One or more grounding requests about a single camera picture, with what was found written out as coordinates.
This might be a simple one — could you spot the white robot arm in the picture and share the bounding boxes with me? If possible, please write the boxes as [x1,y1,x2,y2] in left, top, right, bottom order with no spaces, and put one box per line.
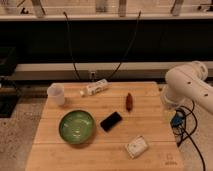
[161,61,213,115]

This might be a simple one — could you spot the white tube bottle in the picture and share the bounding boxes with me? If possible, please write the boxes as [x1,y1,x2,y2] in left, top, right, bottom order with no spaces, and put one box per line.
[80,79,109,97]

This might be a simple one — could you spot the brown sausage toy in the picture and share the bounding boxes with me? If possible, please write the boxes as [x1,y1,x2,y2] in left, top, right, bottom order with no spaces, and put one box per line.
[126,93,133,111]

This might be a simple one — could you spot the green bowl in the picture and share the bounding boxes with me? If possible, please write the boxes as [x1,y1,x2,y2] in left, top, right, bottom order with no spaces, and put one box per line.
[59,110,95,144]

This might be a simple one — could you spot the blue connector plug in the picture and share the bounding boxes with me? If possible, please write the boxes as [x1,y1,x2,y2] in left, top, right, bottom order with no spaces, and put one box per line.
[170,113,184,127]

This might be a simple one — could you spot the black box at left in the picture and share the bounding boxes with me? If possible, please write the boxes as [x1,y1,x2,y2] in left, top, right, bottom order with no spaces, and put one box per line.
[0,46,19,118]

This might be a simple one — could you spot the right black hanging cable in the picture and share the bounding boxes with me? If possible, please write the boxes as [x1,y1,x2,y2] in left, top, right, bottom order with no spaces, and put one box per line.
[107,10,142,81]

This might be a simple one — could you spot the black hanging cable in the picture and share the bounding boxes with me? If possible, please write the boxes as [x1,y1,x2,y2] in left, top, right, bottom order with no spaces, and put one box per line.
[107,10,142,81]
[62,11,82,81]

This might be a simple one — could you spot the left black hanging cable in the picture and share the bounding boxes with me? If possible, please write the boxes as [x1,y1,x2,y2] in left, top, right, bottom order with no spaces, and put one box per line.
[62,11,82,81]

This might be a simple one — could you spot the black floor cables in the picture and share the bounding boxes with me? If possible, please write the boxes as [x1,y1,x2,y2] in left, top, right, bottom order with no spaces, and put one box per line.
[172,100,208,171]

